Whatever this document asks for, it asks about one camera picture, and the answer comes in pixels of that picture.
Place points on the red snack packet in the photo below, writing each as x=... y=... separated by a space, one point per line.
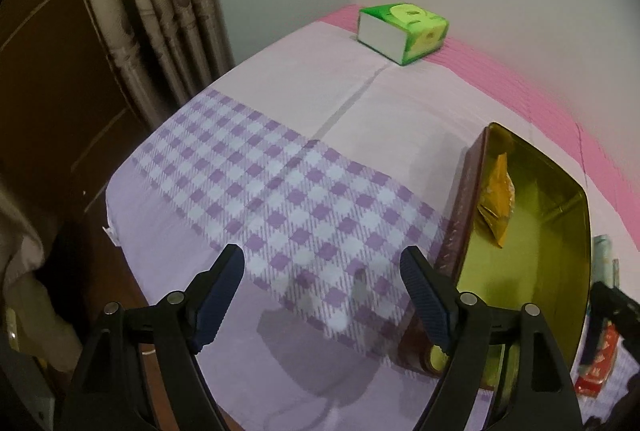
x=592 y=378

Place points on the pink purple checkered tablecloth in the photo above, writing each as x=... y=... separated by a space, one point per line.
x=322 y=160

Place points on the orange snack packet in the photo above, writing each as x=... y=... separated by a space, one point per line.
x=497 y=200

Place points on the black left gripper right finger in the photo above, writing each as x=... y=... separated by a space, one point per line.
x=533 y=390

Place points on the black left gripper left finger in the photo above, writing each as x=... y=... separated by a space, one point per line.
x=108 y=389

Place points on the green tissue box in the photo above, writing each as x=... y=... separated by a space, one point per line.
x=401 y=32

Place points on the gold toffee tin box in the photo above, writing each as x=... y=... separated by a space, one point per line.
x=547 y=256

